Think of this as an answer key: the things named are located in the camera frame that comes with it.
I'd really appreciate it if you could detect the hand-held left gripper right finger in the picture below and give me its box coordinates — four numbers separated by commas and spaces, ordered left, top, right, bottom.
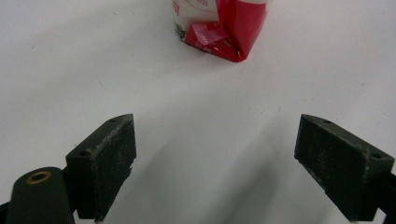
293, 113, 395, 222

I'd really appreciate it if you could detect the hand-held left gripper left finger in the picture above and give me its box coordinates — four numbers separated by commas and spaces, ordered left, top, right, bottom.
65, 113, 137, 222

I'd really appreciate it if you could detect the red and white snack packet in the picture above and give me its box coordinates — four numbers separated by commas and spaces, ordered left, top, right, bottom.
172, 0, 269, 63

